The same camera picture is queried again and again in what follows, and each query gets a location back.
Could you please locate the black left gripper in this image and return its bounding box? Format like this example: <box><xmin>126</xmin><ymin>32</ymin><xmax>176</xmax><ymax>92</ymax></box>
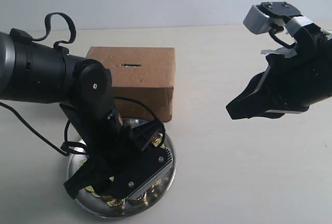
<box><xmin>63</xmin><ymin>120</ymin><xmax>166</xmax><ymax>200</ymax></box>

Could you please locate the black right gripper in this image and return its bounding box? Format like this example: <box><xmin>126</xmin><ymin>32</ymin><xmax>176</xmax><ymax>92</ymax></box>
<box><xmin>226</xmin><ymin>23</ymin><xmax>331</xmax><ymax>120</ymax></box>

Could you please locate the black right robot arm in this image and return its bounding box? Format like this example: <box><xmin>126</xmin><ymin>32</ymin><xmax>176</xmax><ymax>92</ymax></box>
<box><xmin>226</xmin><ymin>23</ymin><xmax>331</xmax><ymax>120</ymax></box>

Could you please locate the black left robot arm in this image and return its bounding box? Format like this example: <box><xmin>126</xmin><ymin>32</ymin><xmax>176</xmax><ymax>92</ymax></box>
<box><xmin>1</xmin><ymin>29</ymin><xmax>173</xmax><ymax>199</ymax></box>

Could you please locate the brown cardboard slotted box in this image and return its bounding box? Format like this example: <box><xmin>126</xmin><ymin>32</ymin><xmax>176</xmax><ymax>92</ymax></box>
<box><xmin>86</xmin><ymin>47</ymin><xmax>176</xmax><ymax>122</ymax></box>

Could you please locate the round steel plate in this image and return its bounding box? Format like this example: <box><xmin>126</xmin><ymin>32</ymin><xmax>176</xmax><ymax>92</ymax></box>
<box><xmin>63</xmin><ymin>118</ymin><xmax>176</xmax><ymax>218</ymax></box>

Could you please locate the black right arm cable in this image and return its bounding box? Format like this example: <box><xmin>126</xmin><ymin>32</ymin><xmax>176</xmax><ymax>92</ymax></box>
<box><xmin>268</xmin><ymin>25</ymin><xmax>299</xmax><ymax>48</ymax></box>

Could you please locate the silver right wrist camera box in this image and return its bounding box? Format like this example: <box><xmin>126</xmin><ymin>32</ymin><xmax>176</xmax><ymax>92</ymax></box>
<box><xmin>242</xmin><ymin>1</ymin><xmax>313</xmax><ymax>38</ymax></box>

